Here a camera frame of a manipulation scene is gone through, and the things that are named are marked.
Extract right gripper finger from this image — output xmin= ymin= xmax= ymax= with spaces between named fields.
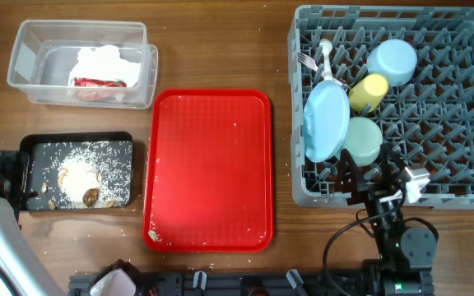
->
xmin=339 ymin=149 xmax=364 ymax=193
xmin=380 ymin=143 xmax=405 ymax=189

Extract light green bowl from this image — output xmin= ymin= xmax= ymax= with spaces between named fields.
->
xmin=336 ymin=117 xmax=383 ymax=167

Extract light blue plate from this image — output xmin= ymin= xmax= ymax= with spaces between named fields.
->
xmin=302 ymin=80 xmax=350 ymax=163

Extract yellow plastic cup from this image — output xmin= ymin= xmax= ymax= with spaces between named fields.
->
xmin=348 ymin=73 xmax=389 ymax=113

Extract light blue bowl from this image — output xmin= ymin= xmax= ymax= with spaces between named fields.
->
xmin=366 ymin=39 xmax=418 ymax=86

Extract white plastic fork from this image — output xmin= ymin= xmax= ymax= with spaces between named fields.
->
xmin=298 ymin=53 xmax=344 ymax=86

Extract white plastic spoon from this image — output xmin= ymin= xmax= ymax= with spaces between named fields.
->
xmin=319 ymin=39 xmax=333 ymax=81

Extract white napkin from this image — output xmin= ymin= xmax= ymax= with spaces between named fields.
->
xmin=68 ymin=45 xmax=141 ymax=87

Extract red strawberry snack wrapper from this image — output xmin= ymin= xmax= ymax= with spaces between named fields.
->
xmin=70 ymin=77 xmax=127 ymax=101

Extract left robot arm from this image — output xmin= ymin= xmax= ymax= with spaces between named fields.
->
xmin=0 ymin=151 xmax=64 ymax=295

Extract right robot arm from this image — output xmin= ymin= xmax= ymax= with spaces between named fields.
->
xmin=336 ymin=144 xmax=439 ymax=295

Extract grey dishwasher rack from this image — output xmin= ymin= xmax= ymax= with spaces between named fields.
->
xmin=287 ymin=5 xmax=474 ymax=210

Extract red serving tray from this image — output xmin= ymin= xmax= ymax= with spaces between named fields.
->
xmin=142 ymin=89 xmax=274 ymax=252

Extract clear plastic bin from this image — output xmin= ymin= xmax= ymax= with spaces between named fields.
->
xmin=7 ymin=20 xmax=158 ymax=109

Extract black plastic bin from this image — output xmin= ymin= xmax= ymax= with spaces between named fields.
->
xmin=17 ymin=131 xmax=135 ymax=212

